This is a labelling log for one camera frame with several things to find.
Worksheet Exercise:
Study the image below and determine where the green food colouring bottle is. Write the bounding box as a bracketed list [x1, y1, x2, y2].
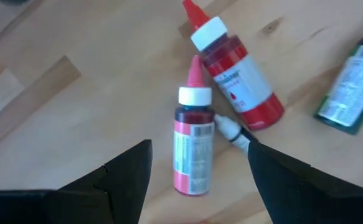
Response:
[313, 18, 363, 136]

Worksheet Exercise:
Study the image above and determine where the small white-tipped tube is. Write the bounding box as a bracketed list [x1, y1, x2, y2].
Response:
[214, 114, 257, 153]

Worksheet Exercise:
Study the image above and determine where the red-tipped food colouring bottle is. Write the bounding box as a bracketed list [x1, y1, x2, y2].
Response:
[182, 0, 285, 131]

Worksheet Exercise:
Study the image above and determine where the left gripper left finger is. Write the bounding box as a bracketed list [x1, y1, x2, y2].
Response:
[58, 139, 154, 224]

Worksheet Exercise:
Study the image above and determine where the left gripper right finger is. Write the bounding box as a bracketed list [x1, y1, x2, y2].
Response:
[247, 134, 363, 224]

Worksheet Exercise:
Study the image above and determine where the pink-tipped food colouring bottle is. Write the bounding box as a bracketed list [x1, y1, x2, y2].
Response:
[173, 55, 215, 197]

